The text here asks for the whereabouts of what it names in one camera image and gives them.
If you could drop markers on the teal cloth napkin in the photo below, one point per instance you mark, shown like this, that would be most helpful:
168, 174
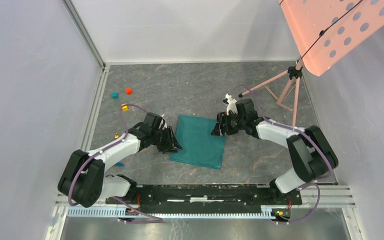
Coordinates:
199, 147

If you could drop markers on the pink perforated panel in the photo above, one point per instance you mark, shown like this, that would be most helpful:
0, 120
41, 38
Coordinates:
327, 30

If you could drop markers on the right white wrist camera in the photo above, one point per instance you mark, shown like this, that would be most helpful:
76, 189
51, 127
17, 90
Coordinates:
230, 103

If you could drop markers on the pink tripod stand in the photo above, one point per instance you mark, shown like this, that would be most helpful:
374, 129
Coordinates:
293, 84

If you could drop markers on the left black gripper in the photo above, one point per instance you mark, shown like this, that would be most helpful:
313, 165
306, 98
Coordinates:
171, 141

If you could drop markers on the teal cube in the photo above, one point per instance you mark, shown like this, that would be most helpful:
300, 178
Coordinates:
115, 95

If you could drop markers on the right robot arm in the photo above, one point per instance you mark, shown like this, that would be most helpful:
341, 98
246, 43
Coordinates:
311, 154

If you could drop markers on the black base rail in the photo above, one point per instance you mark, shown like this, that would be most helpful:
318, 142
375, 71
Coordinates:
208, 198

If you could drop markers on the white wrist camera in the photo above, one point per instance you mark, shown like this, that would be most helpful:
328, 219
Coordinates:
163, 123
230, 103

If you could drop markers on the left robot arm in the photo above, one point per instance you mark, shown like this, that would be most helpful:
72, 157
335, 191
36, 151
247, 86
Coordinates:
83, 180

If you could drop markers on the yellow cube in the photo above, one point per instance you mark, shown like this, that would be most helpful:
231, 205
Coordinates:
124, 107

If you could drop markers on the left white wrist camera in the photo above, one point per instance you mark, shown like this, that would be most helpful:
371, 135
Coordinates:
163, 123

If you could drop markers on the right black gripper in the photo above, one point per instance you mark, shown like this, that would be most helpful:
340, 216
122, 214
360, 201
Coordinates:
216, 130

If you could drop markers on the orange cube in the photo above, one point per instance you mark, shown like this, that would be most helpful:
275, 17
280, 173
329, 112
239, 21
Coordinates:
128, 91

